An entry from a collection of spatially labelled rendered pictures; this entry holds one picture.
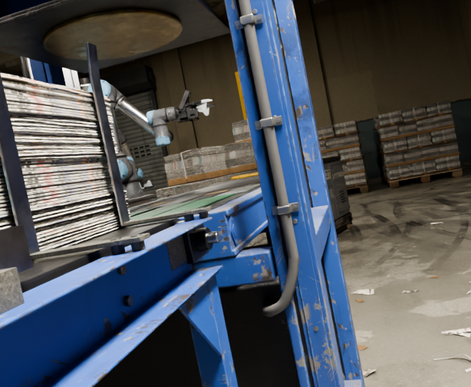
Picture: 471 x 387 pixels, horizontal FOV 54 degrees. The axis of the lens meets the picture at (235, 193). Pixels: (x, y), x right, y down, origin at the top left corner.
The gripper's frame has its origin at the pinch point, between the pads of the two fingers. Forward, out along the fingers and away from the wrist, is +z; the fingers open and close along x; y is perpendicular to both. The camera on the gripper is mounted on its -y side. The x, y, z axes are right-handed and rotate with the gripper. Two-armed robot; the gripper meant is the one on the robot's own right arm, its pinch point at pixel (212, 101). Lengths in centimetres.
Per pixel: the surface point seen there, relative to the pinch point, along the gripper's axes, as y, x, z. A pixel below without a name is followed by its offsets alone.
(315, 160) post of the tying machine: 50, 96, 34
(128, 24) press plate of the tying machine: 10, 127, -10
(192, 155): 11, -93, -27
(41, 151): 49, 176, -16
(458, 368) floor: 131, 66, 74
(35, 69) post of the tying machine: -2, 82, -55
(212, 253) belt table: 70, 150, 3
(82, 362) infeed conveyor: 76, 195, -6
